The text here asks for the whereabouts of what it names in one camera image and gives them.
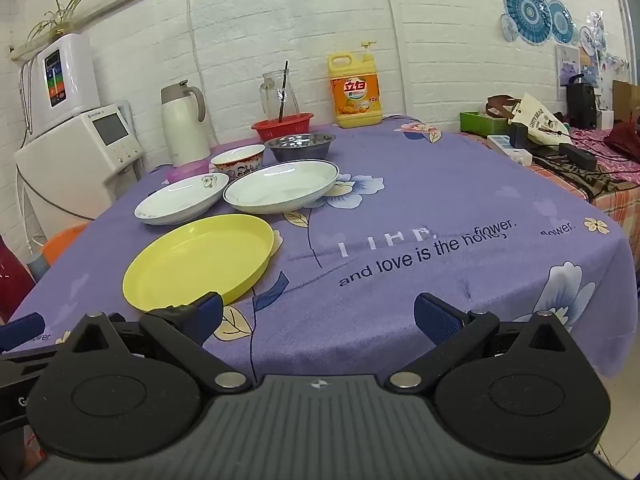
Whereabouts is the yellow plastic plate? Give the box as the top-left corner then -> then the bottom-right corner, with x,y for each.
122,214 -> 275,312

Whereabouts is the red plastic object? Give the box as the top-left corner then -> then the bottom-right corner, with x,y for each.
0,237 -> 38,323

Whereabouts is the large blue paper fan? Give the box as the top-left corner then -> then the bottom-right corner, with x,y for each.
502,0 -> 552,47

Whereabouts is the yellow detergent bottle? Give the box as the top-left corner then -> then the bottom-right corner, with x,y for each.
327,41 -> 383,129

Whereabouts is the green potted plant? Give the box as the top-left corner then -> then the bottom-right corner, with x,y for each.
25,0 -> 100,43

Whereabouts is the green box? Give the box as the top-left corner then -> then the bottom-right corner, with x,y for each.
460,111 -> 511,136

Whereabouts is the dark red cloth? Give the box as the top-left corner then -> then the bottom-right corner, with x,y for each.
602,120 -> 640,163

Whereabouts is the black appliance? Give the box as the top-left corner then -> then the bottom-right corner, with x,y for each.
566,74 -> 599,130

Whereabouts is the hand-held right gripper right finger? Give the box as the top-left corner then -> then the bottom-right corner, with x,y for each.
387,292 -> 593,393

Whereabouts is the stainless steel bowl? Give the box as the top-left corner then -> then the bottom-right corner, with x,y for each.
264,133 -> 337,164

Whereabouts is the white water dispenser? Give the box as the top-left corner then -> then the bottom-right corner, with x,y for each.
15,102 -> 146,241

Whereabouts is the purple floral tablecloth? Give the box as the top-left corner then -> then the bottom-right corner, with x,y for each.
7,115 -> 638,391

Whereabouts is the plaid tablecloth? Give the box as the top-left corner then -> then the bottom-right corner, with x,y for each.
460,127 -> 640,256

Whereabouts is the pink translucent plastic bowl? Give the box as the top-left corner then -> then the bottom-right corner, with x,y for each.
166,159 -> 211,184

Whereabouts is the wall picture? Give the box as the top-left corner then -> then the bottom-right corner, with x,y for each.
556,44 -> 581,88

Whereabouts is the brown bag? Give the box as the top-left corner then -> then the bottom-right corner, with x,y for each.
485,94 -> 523,120

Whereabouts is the black brush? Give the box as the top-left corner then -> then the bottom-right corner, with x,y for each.
277,61 -> 289,123

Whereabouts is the white plate with blue rim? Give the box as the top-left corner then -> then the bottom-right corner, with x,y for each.
223,159 -> 340,215

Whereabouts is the white plate with flower print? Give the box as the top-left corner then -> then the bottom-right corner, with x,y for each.
134,172 -> 230,226

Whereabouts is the white wall water purifier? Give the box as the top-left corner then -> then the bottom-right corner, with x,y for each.
20,34 -> 101,136

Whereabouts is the cream printed tote bag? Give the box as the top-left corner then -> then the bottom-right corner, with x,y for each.
507,92 -> 571,143

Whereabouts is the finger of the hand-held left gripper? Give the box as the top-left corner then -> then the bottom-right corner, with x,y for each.
0,312 -> 47,354

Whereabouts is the medium blue paper fan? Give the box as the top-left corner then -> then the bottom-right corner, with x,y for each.
547,0 -> 576,45

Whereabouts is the clear glass pitcher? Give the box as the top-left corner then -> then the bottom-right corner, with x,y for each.
259,71 -> 301,121

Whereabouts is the red plastic basket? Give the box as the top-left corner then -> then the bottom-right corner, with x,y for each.
251,112 -> 315,143

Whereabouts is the cardboard box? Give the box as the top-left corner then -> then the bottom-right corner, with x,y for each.
612,80 -> 640,123

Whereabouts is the orange plastic stool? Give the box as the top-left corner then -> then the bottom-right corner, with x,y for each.
40,222 -> 91,281

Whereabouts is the long black box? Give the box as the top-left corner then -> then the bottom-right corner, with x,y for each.
559,142 -> 598,171

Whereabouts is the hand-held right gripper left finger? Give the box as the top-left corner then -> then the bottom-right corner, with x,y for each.
52,292 -> 253,393

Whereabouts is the white power strip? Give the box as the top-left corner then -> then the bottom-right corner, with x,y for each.
487,134 -> 533,166

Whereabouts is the white thermos kettle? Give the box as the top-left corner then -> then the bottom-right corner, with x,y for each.
160,79 -> 212,167

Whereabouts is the red patterned ceramic bowl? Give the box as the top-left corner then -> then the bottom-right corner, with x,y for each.
210,144 -> 266,181

